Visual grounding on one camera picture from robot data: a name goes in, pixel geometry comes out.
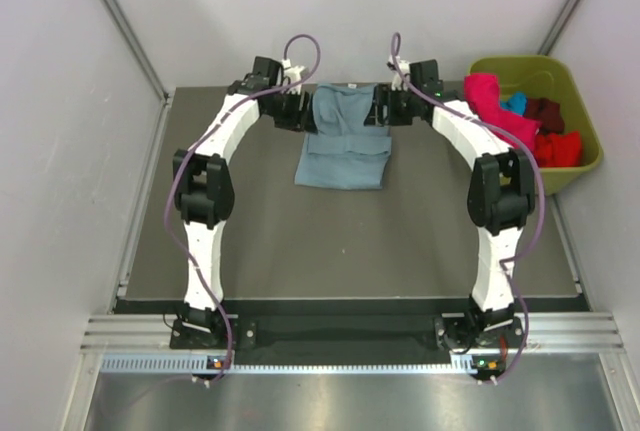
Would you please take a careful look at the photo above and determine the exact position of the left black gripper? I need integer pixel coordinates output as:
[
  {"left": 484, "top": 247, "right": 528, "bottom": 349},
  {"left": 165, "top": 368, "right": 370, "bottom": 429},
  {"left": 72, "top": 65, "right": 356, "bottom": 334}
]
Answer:
[{"left": 263, "top": 89, "right": 317, "bottom": 136}]

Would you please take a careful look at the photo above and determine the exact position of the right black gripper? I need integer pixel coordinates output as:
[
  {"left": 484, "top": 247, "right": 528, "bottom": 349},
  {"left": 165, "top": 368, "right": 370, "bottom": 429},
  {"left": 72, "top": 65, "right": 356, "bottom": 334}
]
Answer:
[{"left": 362, "top": 86, "right": 420, "bottom": 129}]

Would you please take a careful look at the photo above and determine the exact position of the light blue t shirt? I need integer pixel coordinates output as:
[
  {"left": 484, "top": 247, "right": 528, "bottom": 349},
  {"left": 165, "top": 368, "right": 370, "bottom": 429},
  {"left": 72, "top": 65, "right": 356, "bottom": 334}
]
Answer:
[{"left": 294, "top": 84, "right": 392, "bottom": 191}]

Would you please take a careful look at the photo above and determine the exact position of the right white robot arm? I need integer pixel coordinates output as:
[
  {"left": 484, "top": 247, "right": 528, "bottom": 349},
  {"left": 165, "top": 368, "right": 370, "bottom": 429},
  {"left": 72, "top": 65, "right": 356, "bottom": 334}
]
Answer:
[{"left": 365, "top": 56, "right": 536, "bottom": 354}]

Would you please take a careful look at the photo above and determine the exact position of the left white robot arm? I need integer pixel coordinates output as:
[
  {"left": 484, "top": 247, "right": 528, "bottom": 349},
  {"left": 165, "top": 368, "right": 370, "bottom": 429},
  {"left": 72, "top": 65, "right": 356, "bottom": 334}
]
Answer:
[{"left": 165, "top": 57, "right": 313, "bottom": 350}]

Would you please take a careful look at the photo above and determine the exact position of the pink t shirt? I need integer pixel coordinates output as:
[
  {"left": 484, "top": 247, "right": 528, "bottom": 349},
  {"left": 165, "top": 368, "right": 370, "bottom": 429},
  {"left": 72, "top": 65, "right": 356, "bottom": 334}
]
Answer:
[{"left": 464, "top": 73, "right": 540, "bottom": 151}]

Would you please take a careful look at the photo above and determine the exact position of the cyan t shirt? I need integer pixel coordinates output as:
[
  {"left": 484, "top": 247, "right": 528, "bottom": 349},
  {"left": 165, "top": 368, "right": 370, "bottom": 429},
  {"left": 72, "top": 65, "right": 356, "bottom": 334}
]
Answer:
[{"left": 500, "top": 92, "right": 528, "bottom": 117}]

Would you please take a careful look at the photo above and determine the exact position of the olive green plastic bin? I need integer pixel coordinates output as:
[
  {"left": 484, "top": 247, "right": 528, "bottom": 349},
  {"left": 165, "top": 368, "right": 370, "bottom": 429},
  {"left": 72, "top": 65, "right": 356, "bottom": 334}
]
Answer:
[{"left": 467, "top": 54, "right": 605, "bottom": 196}]

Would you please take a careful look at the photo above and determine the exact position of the dark maroon t shirt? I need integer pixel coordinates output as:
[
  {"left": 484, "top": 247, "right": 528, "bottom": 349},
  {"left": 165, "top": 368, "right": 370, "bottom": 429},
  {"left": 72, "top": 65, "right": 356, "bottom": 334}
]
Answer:
[{"left": 524, "top": 98, "right": 565, "bottom": 135}]

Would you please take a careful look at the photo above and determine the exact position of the red t shirt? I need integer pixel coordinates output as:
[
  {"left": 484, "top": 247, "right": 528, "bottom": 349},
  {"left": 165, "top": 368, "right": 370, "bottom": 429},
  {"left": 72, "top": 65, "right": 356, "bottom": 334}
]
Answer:
[{"left": 534, "top": 132, "right": 583, "bottom": 168}]

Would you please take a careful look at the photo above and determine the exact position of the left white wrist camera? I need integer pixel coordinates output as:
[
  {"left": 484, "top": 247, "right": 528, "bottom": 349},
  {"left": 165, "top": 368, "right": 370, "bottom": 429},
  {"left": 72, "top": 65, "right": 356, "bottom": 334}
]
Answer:
[{"left": 281, "top": 58, "right": 307, "bottom": 95}]

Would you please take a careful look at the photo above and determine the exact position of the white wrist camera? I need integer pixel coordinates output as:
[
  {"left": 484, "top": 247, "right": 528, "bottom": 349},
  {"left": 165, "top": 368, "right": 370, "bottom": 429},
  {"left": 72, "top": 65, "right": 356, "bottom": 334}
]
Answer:
[
  {"left": 281, "top": 58, "right": 307, "bottom": 95},
  {"left": 387, "top": 56, "right": 410, "bottom": 91}
]

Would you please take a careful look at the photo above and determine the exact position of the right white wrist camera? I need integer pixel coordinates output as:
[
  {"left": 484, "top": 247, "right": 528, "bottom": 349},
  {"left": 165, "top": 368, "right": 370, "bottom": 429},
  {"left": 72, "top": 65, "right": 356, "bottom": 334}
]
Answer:
[{"left": 387, "top": 56, "right": 410, "bottom": 91}]

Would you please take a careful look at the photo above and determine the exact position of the left aluminium corner post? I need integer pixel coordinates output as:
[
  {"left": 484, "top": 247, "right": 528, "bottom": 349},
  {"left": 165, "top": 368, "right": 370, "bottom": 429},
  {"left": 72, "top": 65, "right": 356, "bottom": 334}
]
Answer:
[{"left": 100, "top": 0, "right": 169, "bottom": 102}]

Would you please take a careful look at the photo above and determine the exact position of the white slotted cable duct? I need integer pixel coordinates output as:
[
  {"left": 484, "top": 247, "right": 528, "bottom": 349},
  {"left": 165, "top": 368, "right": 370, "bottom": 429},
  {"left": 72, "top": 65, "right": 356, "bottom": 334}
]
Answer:
[{"left": 101, "top": 354, "right": 499, "bottom": 375}]

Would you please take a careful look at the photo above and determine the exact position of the aluminium front rail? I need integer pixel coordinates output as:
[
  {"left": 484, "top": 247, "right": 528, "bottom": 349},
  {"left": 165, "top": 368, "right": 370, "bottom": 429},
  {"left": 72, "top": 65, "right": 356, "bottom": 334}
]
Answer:
[{"left": 81, "top": 312, "right": 623, "bottom": 353}]

